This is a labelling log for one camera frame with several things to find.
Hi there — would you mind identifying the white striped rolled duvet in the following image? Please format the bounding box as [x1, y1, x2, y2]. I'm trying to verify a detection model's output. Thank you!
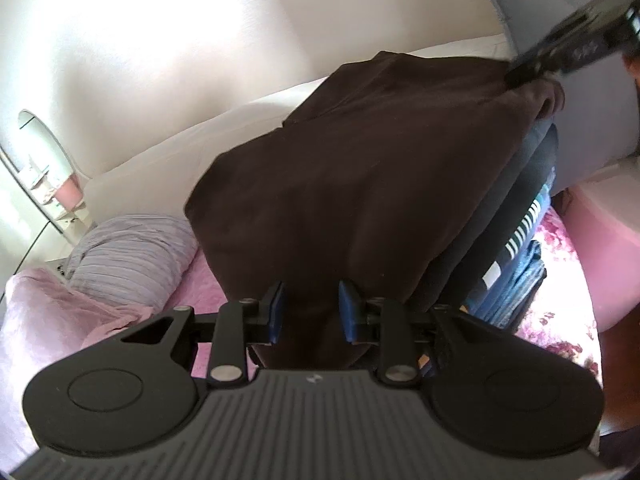
[65, 214, 201, 308]

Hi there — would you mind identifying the white corner shelf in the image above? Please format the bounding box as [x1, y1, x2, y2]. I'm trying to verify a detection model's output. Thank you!
[0, 109, 93, 233]

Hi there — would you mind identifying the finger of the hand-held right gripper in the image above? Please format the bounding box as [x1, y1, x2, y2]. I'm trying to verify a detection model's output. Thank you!
[504, 44, 567, 92]

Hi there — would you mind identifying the dark brown garment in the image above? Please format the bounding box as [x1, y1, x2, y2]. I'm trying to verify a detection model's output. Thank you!
[182, 50, 566, 368]

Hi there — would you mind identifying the stack of folded clothes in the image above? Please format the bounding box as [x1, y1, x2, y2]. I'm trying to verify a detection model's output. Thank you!
[415, 117, 560, 378]

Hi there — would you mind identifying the grey pillow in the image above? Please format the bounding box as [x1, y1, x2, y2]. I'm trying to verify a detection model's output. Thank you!
[475, 0, 640, 191]

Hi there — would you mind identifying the pink floral blanket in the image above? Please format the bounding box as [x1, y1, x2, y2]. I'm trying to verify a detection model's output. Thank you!
[165, 205, 603, 391]

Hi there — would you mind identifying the white padded headboard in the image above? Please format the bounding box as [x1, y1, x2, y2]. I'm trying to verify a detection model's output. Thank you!
[82, 32, 511, 221]

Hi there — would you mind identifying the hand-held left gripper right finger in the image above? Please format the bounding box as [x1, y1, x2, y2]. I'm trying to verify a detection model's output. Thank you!
[338, 280, 502, 387]

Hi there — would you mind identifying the pink container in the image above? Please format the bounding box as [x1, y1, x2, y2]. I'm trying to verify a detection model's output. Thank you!
[52, 180, 83, 211]

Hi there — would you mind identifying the pink quilt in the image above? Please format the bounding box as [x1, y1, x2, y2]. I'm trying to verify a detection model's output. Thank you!
[0, 267, 156, 461]

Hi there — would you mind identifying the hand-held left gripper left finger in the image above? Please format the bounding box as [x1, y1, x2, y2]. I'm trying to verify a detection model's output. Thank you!
[121, 280, 287, 388]

